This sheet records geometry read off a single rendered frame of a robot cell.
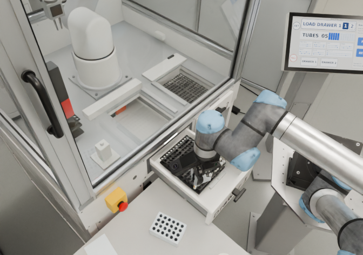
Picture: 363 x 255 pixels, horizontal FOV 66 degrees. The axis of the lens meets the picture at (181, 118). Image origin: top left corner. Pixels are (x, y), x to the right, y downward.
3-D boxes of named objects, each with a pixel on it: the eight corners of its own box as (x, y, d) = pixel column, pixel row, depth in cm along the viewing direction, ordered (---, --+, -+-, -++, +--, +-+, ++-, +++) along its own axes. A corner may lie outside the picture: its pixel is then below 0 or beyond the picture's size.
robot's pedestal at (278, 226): (293, 223, 195) (344, 162, 139) (293, 269, 176) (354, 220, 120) (250, 212, 200) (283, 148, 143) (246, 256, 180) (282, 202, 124)
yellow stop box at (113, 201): (129, 202, 112) (127, 194, 107) (115, 215, 108) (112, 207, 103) (120, 194, 114) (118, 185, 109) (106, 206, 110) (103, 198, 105)
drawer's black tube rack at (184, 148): (223, 170, 124) (226, 162, 120) (198, 198, 115) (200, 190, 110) (186, 142, 134) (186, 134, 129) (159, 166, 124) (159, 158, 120)
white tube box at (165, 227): (186, 228, 114) (187, 224, 111) (177, 247, 109) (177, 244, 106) (159, 215, 117) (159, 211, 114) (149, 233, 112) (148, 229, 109)
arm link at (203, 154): (199, 154, 83) (190, 133, 88) (197, 162, 86) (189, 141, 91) (222, 148, 84) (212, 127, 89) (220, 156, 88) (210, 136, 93)
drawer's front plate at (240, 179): (248, 178, 124) (254, 164, 116) (208, 226, 109) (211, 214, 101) (244, 175, 125) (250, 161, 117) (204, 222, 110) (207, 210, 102)
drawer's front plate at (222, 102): (230, 106, 155) (233, 91, 146) (196, 135, 139) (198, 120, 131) (227, 104, 155) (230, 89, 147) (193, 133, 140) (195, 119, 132)
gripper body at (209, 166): (219, 174, 97) (224, 155, 88) (195, 181, 95) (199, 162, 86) (210, 156, 102) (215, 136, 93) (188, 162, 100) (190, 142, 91)
